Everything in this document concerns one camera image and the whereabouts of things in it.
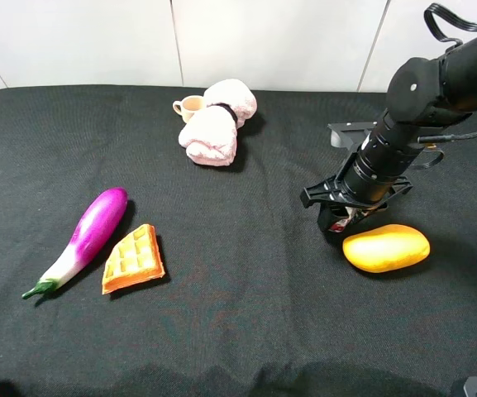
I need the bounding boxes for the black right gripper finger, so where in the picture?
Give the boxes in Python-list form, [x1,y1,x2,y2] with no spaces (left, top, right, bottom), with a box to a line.
[317,203,339,232]
[346,203,388,226]

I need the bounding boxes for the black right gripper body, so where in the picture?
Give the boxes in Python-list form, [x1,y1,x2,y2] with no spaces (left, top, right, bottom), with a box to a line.
[302,175,413,213]

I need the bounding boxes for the clear candy bottle silver cap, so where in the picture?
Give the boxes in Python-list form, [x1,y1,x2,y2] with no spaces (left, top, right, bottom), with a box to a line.
[328,207,366,233]

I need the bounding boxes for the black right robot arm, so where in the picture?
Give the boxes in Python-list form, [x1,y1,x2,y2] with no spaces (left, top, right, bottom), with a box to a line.
[300,3,477,232]

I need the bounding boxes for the yellow toy mango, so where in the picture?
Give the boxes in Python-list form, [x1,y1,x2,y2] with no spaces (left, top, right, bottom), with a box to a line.
[342,224,431,274]

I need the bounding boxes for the black table cloth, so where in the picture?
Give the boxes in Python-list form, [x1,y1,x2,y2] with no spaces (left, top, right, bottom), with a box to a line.
[0,86,477,396]

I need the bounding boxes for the pink rolled towel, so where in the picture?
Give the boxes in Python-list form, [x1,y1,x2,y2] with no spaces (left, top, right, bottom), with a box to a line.
[179,79,257,167]

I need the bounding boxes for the beige small cup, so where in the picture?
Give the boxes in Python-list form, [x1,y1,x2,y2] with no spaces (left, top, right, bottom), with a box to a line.
[172,95,205,123]

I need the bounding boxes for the orange toy waffle slice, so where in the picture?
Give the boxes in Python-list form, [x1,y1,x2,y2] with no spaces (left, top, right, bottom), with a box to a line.
[102,224,165,294]

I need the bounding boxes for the purple toy eggplant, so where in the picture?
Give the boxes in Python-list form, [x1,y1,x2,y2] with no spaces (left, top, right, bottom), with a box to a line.
[21,187,128,299]

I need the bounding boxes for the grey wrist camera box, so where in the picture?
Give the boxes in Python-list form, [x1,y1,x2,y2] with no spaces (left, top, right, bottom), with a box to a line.
[328,122,377,150]

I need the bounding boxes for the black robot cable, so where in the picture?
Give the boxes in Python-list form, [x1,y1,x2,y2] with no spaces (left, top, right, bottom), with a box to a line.
[409,2,477,170]

